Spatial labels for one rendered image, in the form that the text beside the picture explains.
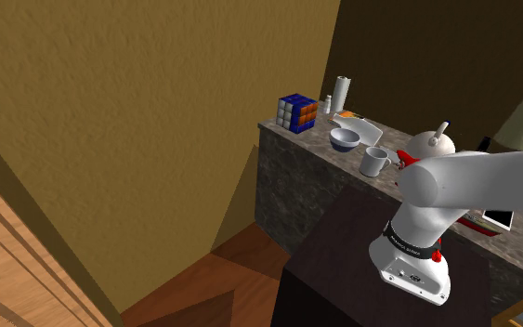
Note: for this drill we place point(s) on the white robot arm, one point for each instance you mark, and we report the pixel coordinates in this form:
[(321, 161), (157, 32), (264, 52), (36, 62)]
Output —
[(428, 213)]

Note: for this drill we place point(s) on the colourful puzzle cube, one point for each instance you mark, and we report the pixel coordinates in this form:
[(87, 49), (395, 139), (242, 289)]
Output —
[(295, 113)]

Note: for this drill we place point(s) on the white and blue bowl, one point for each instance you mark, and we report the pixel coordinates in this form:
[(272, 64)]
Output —
[(343, 138)]

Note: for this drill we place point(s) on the small white shaker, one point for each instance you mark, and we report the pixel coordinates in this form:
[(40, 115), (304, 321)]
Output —
[(327, 105)]

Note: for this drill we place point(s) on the orange flat book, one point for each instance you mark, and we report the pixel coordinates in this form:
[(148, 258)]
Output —
[(350, 113)]

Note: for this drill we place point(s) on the white paper towel roll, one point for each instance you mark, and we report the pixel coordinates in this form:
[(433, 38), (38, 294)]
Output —
[(341, 93)]

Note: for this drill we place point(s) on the white rectangular dish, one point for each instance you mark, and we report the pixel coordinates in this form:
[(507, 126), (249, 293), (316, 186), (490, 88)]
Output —
[(365, 129)]

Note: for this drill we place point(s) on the white mug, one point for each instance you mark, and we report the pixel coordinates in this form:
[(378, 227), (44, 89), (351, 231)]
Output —
[(372, 162)]

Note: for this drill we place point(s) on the dark robot stand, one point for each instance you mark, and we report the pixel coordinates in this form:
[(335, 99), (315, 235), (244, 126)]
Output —
[(338, 253)]

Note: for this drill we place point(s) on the red kitchen tool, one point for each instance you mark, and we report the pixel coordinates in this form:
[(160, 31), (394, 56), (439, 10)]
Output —
[(407, 159)]

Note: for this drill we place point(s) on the white round teapot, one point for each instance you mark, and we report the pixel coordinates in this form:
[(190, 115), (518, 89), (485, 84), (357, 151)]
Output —
[(428, 144)]

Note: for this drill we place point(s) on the red flat book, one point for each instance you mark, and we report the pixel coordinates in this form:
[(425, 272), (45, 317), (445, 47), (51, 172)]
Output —
[(476, 224)]

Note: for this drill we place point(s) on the white framed tablet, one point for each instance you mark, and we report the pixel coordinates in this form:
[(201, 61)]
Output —
[(499, 218)]

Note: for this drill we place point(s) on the wooden door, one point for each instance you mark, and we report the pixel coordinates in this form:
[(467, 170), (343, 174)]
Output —
[(7, 253)]

